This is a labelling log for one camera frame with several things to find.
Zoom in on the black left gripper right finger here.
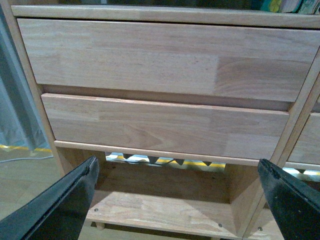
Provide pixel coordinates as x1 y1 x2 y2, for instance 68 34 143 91
257 159 320 240

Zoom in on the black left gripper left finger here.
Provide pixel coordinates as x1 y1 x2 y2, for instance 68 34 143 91
0 156 100 240

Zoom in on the right wooden shelf cabinet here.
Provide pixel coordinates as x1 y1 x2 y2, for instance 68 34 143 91
246 74 320 240

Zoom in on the wooden shelf cabinet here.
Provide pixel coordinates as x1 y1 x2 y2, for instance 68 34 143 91
0 0 320 240
246 74 320 240

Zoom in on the left wooden shelf cabinet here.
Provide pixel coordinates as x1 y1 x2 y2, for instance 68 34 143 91
0 0 320 240

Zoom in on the right lower wooden drawer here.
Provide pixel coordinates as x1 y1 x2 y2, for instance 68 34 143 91
288 113 320 165

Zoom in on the wooden drawer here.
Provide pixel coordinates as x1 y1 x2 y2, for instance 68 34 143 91
18 18 320 102
41 93 289 159
288 113 320 165

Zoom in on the grey curtain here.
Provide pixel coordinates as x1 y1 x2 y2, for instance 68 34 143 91
0 10 50 151

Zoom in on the left lower wooden drawer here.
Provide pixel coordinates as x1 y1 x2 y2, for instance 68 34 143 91
41 93 289 159

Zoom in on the left upper wooden drawer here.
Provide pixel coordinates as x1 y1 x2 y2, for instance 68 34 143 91
18 18 320 102

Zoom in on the colourful thin book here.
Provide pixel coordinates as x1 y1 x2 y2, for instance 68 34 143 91
279 0 320 15

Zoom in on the teal cover book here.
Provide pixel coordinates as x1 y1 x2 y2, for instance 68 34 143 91
259 0 282 13

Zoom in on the white cable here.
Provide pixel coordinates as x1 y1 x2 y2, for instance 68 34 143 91
0 154 54 164

